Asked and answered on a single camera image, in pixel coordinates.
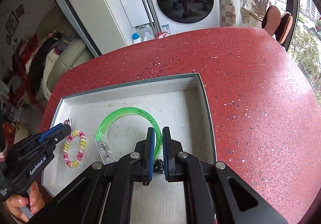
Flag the framed wall pictures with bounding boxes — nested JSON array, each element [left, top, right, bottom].
[[5, 4, 24, 44]]

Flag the dark window frame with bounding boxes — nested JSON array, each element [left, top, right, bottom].
[[285, 0, 300, 52]]

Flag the grey sliding door frame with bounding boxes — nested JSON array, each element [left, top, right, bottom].
[[48, 0, 102, 58]]

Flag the pile of clothes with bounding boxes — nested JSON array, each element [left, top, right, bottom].
[[7, 31, 76, 107]]

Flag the person's left hand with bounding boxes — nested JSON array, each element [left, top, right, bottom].
[[3, 184, 46, 223]]

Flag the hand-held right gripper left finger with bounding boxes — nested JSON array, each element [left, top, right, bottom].
[[29, 127, 155, 224]]

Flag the cream sofa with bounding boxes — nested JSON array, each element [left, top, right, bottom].
[[43, 38, 94, 104]]

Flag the black hair clip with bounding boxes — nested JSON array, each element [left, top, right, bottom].
[[153, 160, 165, 175]]

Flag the white plastic jug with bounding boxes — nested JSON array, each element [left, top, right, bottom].
[[135, 24, 154, 41]]

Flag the white tall cabinet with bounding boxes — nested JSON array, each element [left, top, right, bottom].
[[86, 0, 156, 47]]

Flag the grey shallow tray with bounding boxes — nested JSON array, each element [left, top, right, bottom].
[[41, 73, 217, 224]]

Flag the green translucent bracelet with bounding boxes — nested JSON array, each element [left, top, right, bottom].
[[95, 107, 163, 164]]

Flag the brown slipper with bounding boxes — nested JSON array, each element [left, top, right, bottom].
[[261, 6, 281, 36], [276, 12, 293, 46]]

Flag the mop with red hook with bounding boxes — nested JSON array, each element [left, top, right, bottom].
[[126, 0, 163, 38]]

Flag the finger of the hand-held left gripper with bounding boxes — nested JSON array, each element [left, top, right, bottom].
[[50, 126, 72, 144], [38, 124, 64, 143]]

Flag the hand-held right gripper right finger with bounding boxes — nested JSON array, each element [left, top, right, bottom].
[[162, 127, 289, 224]]

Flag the pink yellow spiral hair tie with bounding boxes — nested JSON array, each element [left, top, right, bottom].
[[63, 131, 86, 168]]

